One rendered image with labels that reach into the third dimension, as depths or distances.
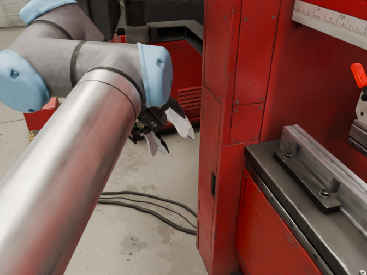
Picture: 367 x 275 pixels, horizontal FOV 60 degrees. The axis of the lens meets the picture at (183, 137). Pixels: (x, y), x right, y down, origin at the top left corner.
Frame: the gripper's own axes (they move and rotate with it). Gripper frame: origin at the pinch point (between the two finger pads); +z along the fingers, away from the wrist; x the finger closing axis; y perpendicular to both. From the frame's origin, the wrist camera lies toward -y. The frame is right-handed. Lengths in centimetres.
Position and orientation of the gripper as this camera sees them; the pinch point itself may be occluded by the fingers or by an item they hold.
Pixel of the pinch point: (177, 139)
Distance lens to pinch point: 66.4
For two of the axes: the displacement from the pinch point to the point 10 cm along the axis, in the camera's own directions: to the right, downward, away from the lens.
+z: 5.7, 6.2, 5.4
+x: 8.2, -4.6, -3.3
